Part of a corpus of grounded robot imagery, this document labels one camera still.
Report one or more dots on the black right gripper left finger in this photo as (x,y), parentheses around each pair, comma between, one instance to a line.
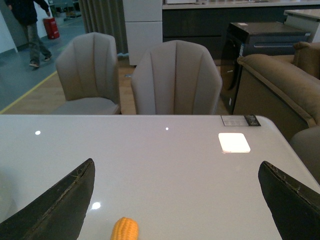
(57,214)

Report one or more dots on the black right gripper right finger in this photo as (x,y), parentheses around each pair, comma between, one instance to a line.
(295,208)

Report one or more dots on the yellow corn cob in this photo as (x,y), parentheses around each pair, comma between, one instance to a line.
(125,229)

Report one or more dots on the table label sticker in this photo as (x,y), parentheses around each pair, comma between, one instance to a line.
(240,120)

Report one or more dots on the brown sofa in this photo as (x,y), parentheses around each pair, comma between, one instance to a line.
(282,88)

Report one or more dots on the beige chair left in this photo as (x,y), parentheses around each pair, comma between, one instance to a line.
(88,72)

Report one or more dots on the beige chair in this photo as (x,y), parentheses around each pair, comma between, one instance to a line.
(176,78)
(88,72)

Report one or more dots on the beige chair right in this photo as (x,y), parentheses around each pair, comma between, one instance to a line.
(176,78)

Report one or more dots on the black washing machine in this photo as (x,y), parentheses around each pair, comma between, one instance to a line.
(246,38)

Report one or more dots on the dark kitchen counter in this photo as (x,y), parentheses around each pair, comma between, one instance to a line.
(206,24)

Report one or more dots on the grey curtain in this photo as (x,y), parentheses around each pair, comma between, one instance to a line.
(106,17)

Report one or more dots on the walking person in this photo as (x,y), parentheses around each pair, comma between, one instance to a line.
(25,13)

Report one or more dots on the white cabinet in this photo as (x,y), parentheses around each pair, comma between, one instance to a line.
(143,25)

